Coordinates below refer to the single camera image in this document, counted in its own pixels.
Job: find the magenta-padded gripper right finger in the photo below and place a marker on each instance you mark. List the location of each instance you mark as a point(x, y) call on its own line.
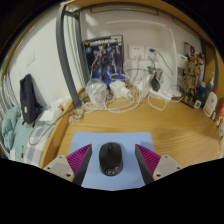
point(150, 160)

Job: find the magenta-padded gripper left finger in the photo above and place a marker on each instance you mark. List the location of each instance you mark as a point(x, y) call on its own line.
point(78, 160)

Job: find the black computer mouse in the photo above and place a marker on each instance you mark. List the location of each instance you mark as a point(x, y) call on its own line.
point(110, 158)

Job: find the light blue mouse pad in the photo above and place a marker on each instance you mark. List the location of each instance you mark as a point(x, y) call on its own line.
point(128, 140)

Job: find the small clear glass jar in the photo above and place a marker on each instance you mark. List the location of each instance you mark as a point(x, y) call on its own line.
point(76, 116)

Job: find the white cardboard box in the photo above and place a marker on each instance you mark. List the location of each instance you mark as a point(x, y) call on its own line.
point(50, 116)

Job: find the white power strip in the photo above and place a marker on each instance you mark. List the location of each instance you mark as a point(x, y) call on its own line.
point(160, 95)

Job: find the clear plastic container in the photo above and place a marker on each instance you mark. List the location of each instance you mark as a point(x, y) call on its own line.
point(96, 91)

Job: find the small white desk clock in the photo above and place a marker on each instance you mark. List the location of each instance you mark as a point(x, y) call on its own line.
point(198, 104)

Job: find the teal plush pillow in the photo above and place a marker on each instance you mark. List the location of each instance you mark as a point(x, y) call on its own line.
point(10, 126)

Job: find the dark backpack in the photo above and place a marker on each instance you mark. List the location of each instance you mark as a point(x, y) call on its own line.
point(28, 100)

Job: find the white charger block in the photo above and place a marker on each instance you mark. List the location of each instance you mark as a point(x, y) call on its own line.
point(117, 89)

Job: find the white lotion bottle red cap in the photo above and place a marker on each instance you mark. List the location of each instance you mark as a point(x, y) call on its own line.
point(210, 105)

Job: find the brown tree figure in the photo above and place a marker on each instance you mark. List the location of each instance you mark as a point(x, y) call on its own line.
point(190, 81)

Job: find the white blue electric toothbrush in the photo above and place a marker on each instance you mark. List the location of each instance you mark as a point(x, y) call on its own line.
point(210, 85)

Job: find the blue robot model kit box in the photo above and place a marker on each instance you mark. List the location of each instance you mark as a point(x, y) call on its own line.
point(103, 58)

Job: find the wooden shelf unit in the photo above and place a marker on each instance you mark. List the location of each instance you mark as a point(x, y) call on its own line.
point(133, 5)

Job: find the white wall socket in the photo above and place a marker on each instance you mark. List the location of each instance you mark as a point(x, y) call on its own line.
point(136, 52)

